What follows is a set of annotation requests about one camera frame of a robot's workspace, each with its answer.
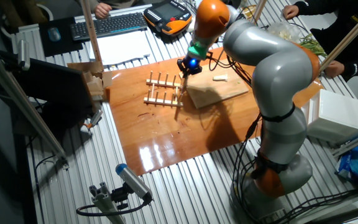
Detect black flat monitor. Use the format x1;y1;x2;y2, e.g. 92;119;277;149
11;57;96;119

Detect right forearm black sleeve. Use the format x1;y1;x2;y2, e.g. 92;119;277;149
294;0;338;17

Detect silver camera with blue cap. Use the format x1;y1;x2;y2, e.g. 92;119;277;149
115;163;154;203

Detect aluminium frame strut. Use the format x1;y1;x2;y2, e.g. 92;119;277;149
0;43;70;169

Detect clear plastic bag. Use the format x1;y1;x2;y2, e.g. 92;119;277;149
265;21;303;43

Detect aluminium profile bar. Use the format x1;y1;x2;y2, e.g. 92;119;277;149
332;126;358;157

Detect hand of grey-sleeved person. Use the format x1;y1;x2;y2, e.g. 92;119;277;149
93;2;113;20

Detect grey computer mouse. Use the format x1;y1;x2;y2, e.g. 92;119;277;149
47;26;62;42

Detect orange black teach pendant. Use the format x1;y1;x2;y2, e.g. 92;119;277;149
143;0;193;37

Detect black cables on table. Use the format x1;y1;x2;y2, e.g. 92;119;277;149
272;188;358;224

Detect wooden frame post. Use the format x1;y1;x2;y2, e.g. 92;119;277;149
252;0;267;23
318;2;358;73
79;0;103;63

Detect left hand of black-jacket person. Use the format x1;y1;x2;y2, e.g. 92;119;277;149
324;61;345;78

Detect green wrist flange adapter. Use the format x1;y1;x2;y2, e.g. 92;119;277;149
187;40;209;60

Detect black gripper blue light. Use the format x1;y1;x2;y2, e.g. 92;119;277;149
177;55;203;80

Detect black camera cable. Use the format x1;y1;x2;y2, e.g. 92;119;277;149
75;198;152;217

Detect small silver camera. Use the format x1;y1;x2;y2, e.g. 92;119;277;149
16;39;31;72

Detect bamboo cutting board with handle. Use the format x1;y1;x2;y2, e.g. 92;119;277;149
185;67;250;110

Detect green scallion bunch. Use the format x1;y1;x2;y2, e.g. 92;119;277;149
296;32;328;58

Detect black mouse pad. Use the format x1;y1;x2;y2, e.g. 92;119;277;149
38;16;84;58

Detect black-jacket person torso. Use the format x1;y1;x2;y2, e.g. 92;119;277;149
310;0;358;68

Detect black computer keyboard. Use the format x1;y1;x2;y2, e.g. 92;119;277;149
70;11;149;42

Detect grey-sleeved forearm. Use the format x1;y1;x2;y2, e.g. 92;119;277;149
87;0;136;9

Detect white foam box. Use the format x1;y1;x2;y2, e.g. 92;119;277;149
301;88;358;144

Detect white scallion stalk piece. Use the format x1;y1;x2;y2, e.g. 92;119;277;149
212;73;229;83

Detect small wooden block stack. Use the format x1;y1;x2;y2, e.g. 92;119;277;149
67;60;114;102

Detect wooden peg dish rack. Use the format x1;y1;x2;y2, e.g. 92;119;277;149
144;70;185;108

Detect orange handled clamp tool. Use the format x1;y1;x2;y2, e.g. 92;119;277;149
80;109;104;134

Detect yellowish wrapped package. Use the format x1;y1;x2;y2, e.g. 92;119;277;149
241;4;257;19

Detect white paper sheet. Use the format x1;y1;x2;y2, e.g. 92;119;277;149
88;30;152;67

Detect black robot arm cable bundle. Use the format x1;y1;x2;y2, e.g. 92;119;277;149
208;51;264;223

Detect aluminium extrusion camera stand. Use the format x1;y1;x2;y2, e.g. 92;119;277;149
88;182;127;224

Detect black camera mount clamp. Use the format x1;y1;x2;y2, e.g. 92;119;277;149
110;183;130;211

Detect steel kitchen knife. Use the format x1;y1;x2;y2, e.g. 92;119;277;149
175;73;190;105

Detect right hand of black-jacket person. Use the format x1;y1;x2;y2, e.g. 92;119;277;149
283;4;300;21

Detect small white rounded object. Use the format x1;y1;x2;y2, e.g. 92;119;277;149
186;17;198;34

